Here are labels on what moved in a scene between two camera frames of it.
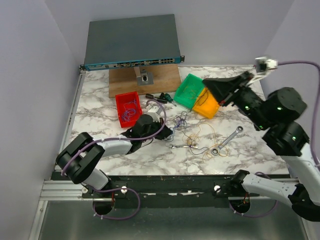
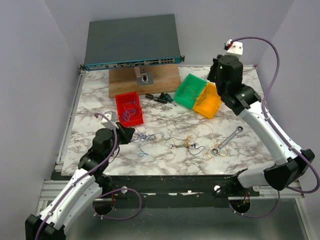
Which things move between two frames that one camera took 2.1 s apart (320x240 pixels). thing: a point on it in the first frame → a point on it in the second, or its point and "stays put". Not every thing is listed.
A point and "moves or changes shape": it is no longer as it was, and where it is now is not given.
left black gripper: [164, 133] → [125, 133]
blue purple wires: [180, 122] moves or changes shape
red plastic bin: [129, 108] stays put
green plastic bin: [189, 90] stays put
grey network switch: [132, 42] stays put
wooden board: [166, 78] stays put
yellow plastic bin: [206, 104] stays put
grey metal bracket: [144, 78] stays put
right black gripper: [222, 88] → [213, 67]
